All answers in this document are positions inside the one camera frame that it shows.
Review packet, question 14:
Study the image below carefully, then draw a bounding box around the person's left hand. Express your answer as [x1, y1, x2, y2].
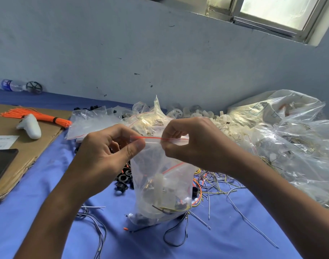
[67, 124, 147, 201]

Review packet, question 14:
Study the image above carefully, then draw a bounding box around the person's right hand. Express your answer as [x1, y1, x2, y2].
[160, 117, 247, 177]

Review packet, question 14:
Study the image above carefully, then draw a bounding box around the pile of black plastic rings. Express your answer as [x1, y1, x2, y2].
[73, 105, 137, 196]

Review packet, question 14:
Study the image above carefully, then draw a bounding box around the pile of white plastic wheels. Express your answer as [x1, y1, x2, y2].
[164, 104, 247, 142]

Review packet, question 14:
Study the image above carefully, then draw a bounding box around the stack of plastic bags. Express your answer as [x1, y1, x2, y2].
[65, 106, 134, 141]

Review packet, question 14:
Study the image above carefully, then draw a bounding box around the clear zip plastic bag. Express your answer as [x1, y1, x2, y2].
[126, 126, 201, 226]

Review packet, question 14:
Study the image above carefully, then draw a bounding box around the pile of large plastic bags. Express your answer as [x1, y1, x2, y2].
[226, 89, 329, 212]

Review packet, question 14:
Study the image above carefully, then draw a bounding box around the long yellow green wire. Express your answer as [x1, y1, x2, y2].
[225, 192, 280, 250]

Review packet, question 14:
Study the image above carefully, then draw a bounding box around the person's right forearm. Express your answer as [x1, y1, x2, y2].
[228, 153, 329, 259]

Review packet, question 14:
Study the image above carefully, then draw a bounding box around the person's left forearm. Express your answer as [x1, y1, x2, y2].
[13, 183, 107, 259]

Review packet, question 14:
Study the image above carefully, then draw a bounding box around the white handheld device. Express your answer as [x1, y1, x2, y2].
[16, 114, 42, 140]

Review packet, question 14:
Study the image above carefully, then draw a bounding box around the orange tie bundle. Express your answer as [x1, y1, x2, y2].
[0, 107, 73, 129]

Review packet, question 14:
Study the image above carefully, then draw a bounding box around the brown cardboard sheet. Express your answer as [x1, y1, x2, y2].
[0, 103, 73, 204]

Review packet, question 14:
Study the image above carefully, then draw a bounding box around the black round wheel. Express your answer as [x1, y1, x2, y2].
[25, 81, 44, 96]

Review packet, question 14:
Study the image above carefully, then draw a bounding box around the black smartphone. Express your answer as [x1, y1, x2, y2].
[0, 148, 19, 191]

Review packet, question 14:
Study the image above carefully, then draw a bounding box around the white paper sheet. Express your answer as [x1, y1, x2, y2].
[0, 135, 20, 151]

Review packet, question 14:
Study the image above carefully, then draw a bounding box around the blue cloth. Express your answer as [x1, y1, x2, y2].
[0, 88, 303, 259]

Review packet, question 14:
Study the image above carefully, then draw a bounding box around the clear plastic water bottle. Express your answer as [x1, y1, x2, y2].
[0, 79, 28, 93]

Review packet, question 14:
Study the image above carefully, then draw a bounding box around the window frame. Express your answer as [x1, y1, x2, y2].
[204, 0, 329, 47]

